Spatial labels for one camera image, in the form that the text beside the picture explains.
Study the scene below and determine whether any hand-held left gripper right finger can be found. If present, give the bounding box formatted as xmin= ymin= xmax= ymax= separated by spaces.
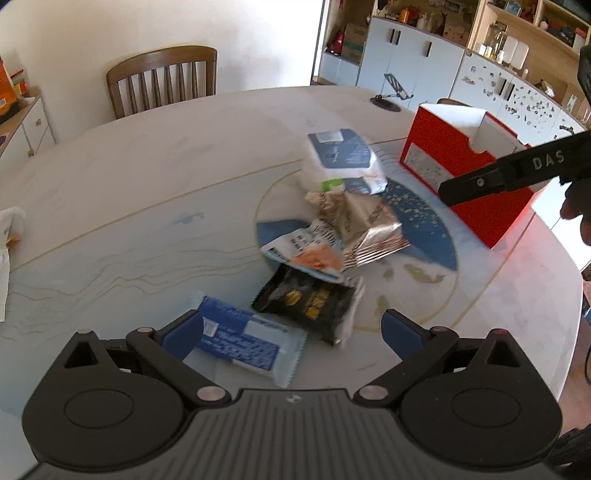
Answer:
xmin=355 ymin=309 xmax=532 ymax=409

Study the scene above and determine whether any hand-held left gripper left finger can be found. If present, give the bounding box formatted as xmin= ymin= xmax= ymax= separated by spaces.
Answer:
xmin=51 ymin=309 xmax=232 ymax=409

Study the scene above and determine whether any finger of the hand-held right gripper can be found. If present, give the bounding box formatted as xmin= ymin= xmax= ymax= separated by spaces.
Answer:
xmin=438 ymin=158 xmax=511 ymax=206

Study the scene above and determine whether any red cardboard box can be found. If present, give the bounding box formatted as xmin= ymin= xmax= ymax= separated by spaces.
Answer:
xmin=399 ymin=103 xmax=550 ymax=250

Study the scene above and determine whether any blue snack packet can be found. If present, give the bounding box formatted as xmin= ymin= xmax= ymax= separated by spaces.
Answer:
xmin=191 ymin=295 xmax=309 ymax=388

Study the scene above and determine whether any black snack packet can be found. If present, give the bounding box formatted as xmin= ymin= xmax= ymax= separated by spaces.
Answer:
xmin=252 ymin=265 xmax=365 ymax=347

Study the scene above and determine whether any silver snack packet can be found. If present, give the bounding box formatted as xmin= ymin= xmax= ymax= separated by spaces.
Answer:
xmin=305 ymin=189 xmax=411 ymax=268

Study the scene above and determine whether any white orange snack packet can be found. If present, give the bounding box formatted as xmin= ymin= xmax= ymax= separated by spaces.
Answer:
xmin=261 ymin=219 xmax=346 ymax=282

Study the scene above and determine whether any white blue tissue pack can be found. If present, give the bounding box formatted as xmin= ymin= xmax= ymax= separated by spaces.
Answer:
xmin=307 ymin=128 xmax=387 ymax=195

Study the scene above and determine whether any white marble desktop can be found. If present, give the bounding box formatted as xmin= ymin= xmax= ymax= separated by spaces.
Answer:
xmin=0 ymin=85 xmax=585 ymax=480

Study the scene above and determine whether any person's right hand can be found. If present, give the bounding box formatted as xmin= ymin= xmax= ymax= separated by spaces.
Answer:
xmin=560 ymin=178 xmax=591 ymax=250

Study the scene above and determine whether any cluster of small cabinet stickers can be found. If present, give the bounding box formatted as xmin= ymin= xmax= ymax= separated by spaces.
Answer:
xmin=464 ymin=65 xmax=578 ymax=136

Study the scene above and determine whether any white rounded container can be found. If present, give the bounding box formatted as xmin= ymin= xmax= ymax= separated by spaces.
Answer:
xmin=501 ymin=36 xmax=530 ymax=65

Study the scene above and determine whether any black phone stand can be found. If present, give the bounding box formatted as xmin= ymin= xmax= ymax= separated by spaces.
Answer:
xmin=370 ymin=73 xmax=414 ymax=112

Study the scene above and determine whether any glass jar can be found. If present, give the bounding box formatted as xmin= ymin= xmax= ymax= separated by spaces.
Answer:
xmin=487 ymin=23 xmax=507 ymax=59

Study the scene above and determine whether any brown cardboard box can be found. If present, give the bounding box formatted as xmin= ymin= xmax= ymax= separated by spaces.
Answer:
xmin=342 ymin=23 xmax=369 ymax=64

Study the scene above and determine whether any white cloth at table edge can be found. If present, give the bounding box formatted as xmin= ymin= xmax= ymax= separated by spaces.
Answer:
xmin=0 ymin=207 xmax=27 ymax=323

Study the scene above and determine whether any low white side cabinet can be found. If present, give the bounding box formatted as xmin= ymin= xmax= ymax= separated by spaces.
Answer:
xmin=0 ymin=95 xmax=56 ymax=160

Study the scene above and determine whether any wooden slat-back chair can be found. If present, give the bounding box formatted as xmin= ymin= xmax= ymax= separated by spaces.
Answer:
xmin=106 ymin=45 xmax=219 ymax=121

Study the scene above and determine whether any orange snack bag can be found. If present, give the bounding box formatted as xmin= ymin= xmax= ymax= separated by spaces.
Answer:
xmin=0 ymin=55 xmax=20 ymax=118

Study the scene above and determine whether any white and wood wall cabinet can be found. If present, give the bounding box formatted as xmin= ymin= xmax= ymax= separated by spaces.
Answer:
xmin=311 ymin=0 xmax=591 ymax=144

